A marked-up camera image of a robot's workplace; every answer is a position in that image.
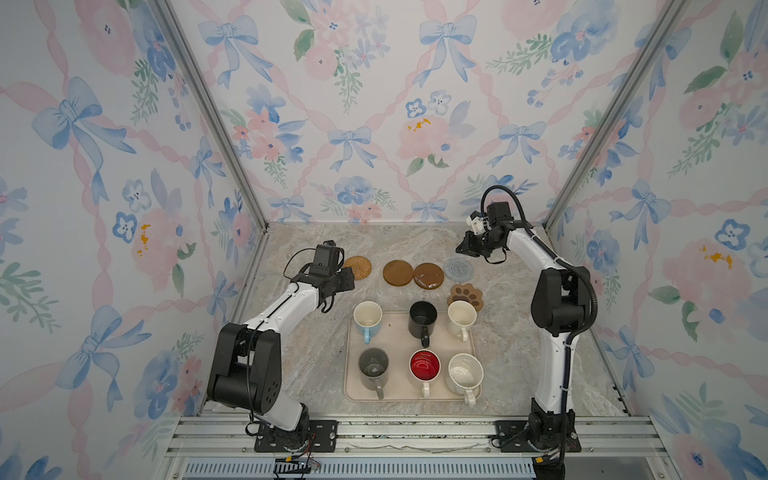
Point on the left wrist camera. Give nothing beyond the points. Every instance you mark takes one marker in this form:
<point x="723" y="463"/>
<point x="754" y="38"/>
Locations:
<point x="326" y="258"/>

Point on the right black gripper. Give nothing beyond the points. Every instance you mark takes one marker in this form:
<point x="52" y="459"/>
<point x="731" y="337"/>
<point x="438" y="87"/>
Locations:
<point x="466" y="243"/>

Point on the cork paw print coaster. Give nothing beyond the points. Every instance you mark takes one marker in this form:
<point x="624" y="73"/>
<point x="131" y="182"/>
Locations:
<point x="467" y="293"/>

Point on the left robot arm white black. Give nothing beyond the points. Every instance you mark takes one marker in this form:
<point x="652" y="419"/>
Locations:
<point x="246" y="370"/>

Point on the white and blue mug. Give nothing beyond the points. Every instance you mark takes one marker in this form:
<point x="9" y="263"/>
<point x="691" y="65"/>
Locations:
<point x="368" y="316"/>

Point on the red interior white mug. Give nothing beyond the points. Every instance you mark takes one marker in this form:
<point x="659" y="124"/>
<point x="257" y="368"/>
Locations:
<point x="424" y="368"/>

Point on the woven rattan round coaster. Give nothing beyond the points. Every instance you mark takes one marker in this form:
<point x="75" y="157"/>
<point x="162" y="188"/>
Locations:
<point x="360" y="266"/>

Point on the cream mug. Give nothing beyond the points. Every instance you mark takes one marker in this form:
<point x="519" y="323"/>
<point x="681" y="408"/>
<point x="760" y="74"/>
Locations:
<point x="461" y="317"/>

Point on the beige serving tray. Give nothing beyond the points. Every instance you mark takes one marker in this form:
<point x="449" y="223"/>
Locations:
<point x="395" y="340"/>

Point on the black mug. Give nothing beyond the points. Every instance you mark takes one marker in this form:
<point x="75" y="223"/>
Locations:
<point x="422" y="319"/>

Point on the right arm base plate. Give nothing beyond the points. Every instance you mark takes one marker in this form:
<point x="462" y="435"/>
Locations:
<point x="516" y="436"/>

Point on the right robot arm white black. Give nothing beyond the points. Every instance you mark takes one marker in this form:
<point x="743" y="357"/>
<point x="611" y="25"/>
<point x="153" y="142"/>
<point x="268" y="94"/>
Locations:
<point x="563" y="307"/>

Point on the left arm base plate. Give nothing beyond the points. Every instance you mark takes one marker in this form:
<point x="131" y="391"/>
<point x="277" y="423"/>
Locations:
<point x="315" y="435"/>

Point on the grey braided round coaster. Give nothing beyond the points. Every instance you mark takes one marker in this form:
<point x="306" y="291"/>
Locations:
<point x="458" y="270"/>

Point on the matte brown wooden coaster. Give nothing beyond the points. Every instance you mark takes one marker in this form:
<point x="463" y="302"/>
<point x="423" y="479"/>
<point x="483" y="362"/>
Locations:
<point x="398" y="273"/>

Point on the aluminium front rail frame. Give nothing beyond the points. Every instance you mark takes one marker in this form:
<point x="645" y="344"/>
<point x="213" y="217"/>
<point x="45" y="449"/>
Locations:
<point x="414" y="447"/>

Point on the glossy brown wooden coaster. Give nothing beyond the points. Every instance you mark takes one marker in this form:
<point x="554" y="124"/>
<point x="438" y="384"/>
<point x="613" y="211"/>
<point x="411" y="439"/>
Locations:
<point x="428" y="276"/>

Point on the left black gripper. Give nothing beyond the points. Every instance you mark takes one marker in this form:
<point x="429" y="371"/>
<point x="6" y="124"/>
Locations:
<point x="348" y="280"/>

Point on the grey mug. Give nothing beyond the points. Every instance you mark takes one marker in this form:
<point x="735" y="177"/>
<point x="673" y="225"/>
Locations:
<point x="373" y="364"/>

